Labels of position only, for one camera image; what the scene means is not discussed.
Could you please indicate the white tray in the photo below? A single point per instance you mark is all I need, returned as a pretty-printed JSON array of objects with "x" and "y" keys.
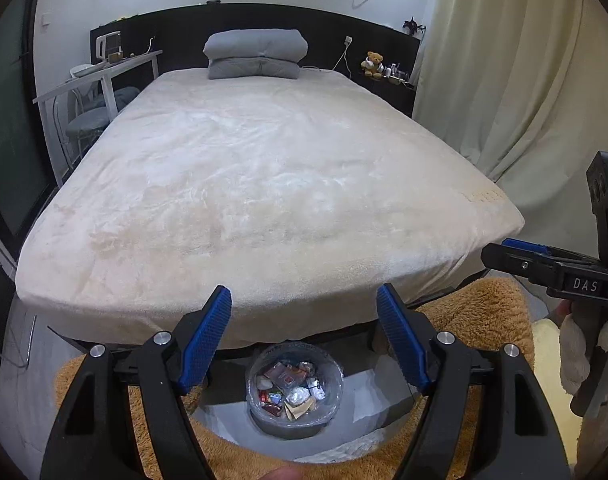
[{"x": 86, "y": 70}]

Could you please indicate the cluster of small bottles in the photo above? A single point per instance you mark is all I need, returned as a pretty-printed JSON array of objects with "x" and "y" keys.
[{"x": 396, "y": 74}]

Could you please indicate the black headboard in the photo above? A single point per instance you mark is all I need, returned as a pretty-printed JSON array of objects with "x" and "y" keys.
[{"x": 184, "y": 35}]

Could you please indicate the frosted glass door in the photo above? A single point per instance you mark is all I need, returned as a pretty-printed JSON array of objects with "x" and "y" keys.
[{"x": 9, "y": 135}]

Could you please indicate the grey pillows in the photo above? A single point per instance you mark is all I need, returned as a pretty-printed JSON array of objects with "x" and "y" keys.
[{"x": 256, "y": 45}]

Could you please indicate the person's left hand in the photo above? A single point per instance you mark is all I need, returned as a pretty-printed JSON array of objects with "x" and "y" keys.
[{"x": 284, "y": 473}]

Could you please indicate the grey pillow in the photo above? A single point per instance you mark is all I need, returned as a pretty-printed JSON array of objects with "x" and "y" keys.
[{"x": 256, "y": 69}]

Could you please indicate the brown fluffy rug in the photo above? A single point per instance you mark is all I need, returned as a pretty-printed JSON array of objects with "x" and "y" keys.
[{"x": 484, "y": 310}]

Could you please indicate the brown teddy bear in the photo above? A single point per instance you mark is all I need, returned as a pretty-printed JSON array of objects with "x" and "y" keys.
[{"x": 373, "y": 64}]

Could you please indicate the dark spiky figurine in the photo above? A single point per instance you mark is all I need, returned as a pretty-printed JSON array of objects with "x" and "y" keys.
[{"x": 413, "y": 26}]

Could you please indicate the white desktop appliance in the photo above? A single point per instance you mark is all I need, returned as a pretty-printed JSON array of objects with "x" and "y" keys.
[{"x": 111, "y": 47}]

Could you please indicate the bin with clear plastic liner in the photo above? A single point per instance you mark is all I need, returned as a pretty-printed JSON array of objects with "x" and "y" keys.
[{"x": 294, "y": 422}]

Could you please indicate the cream curtain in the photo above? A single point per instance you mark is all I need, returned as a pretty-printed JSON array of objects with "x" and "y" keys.
[{"x": 509, "y": 85}]

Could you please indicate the person's right hand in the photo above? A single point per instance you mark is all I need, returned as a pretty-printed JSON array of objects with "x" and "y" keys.
[{"x": 574, "y": 355}]

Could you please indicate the white desk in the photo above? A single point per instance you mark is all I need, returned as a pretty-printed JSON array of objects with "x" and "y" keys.
[{"x": 109, "y": 67}]

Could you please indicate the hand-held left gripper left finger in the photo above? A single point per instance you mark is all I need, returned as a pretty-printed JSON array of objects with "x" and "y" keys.
[{"x": 206, "y": 340}]

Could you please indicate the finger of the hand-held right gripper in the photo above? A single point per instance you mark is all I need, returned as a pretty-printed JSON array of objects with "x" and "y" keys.
[
  {"x": 519, "y": 262},
  {"x": 524, "y": 246}
]

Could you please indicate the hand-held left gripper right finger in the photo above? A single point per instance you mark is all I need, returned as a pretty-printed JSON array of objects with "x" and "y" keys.
[{"x": 401, "y": 340}]

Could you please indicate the chair with grey cushion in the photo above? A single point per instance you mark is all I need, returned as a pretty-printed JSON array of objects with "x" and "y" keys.
[{"x": 89, "y": 120}]

